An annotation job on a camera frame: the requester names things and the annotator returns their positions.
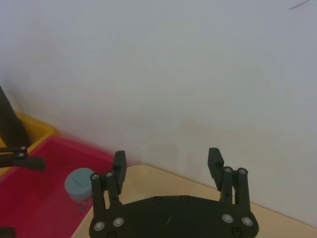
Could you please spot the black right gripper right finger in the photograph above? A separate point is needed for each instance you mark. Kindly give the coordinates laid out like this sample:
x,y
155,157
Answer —
x,y
244,191

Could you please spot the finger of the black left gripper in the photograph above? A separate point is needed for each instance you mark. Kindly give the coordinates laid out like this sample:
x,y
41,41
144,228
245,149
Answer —
x,y
32,162
7,232

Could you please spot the yellow plastic bin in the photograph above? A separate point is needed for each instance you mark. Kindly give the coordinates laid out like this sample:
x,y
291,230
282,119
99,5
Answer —
x,y
39,130

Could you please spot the red plastic bin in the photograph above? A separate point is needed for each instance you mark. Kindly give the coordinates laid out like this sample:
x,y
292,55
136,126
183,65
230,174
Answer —
x,y
47,198

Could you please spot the small jar with blue-grey lid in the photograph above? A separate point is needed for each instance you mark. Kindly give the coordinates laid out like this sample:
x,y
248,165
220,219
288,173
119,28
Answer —
x,y
78,184

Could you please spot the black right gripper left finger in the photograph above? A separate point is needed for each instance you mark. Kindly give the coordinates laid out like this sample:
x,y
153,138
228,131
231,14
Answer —
x,y
99,196

